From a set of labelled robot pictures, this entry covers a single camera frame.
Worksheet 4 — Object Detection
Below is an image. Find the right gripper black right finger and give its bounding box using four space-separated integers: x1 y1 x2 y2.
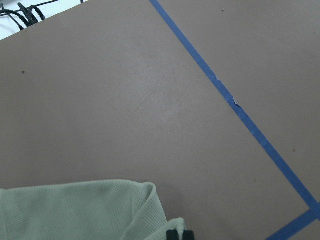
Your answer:
182 230 195 240

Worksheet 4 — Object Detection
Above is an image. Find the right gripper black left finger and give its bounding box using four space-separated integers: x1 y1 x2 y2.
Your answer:
166 230 179 240

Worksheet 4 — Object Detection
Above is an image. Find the olive green long-sleeve shirt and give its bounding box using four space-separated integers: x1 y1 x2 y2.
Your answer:
0 180 187 240

